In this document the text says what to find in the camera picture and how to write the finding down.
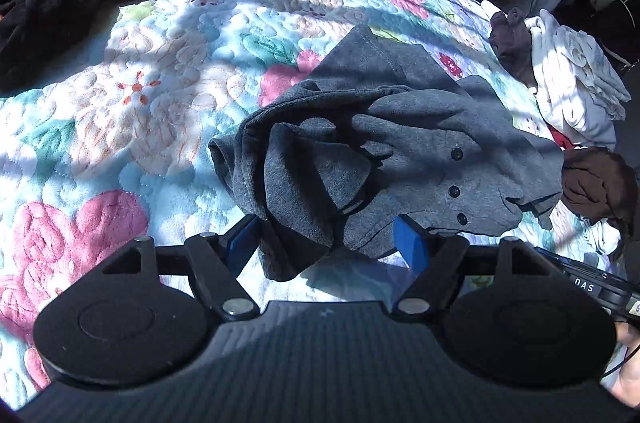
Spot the red garment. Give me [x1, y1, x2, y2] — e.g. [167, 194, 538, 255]
[549, 125, 577, 151]

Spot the brown garment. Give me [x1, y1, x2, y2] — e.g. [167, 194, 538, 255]
[561, 147, 639, 234]

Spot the white crumpled garment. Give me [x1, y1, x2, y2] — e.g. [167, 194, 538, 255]
[481, 0, 633, 151]

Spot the grey buttoned shirt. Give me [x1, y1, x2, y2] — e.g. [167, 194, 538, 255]
[207, 24, 566, 282]

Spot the dark purple garment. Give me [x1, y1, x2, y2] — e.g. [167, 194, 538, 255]
[489, 7, 538, 88]

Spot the person's right hand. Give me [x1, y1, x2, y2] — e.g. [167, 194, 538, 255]
[602, 320, 640, 408]

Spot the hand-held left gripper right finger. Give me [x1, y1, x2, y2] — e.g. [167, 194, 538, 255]
[392, 214, 551, 324]

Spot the floral quilted blanket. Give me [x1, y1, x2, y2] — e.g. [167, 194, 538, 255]
[0, 0, 631, 411]

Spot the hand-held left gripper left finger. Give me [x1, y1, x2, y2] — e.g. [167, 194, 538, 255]
[102, 214, 262, 320]

